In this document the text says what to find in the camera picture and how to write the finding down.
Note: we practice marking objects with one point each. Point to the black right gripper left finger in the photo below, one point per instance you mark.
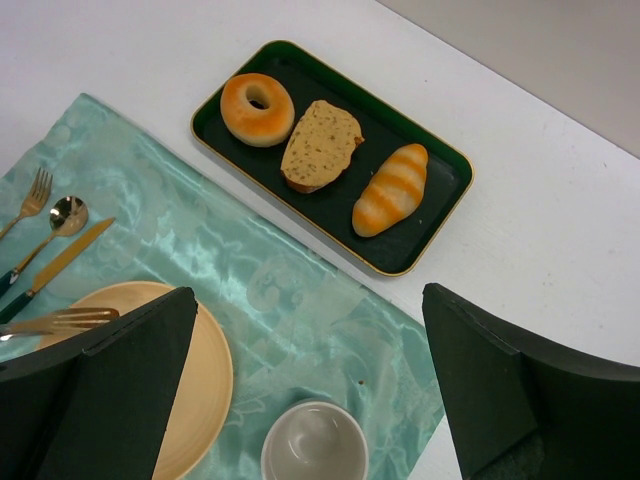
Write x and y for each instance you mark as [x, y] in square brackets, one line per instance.
[96, 406]

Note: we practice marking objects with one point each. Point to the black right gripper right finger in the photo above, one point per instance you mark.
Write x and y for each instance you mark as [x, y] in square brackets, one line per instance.
[520, 406]

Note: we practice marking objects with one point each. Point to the silver metal tongs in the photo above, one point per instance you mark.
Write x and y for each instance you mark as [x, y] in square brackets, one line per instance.
[65, 321]

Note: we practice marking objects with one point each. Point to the striped long bread roll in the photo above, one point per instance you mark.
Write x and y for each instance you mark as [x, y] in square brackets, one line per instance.
[393, 193]

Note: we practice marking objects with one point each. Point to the brown bread slice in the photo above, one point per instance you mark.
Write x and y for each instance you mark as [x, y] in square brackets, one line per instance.
[321, 147]

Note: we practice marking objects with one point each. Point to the purple mug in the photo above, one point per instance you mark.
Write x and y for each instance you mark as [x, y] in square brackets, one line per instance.
[315, 439]

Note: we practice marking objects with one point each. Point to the teal patterned placemat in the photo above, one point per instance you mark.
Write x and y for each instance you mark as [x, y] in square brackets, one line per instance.
[296, 325]

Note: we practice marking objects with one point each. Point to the orange bagel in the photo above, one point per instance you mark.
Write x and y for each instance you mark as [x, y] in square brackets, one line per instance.
[257, 109]

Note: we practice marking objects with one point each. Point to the dark green gold-rimmed tray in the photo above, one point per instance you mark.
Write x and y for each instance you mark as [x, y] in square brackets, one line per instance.
[394, 251]

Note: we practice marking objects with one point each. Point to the gold knife green handle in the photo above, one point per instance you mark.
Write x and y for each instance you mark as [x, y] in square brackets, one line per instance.
[50, 271]

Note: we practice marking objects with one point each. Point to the gold spoon green handle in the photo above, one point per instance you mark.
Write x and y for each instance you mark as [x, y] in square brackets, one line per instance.
[66, 218]

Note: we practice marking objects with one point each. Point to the gold fork green handle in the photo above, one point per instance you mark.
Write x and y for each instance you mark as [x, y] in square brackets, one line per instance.
[35, 199]

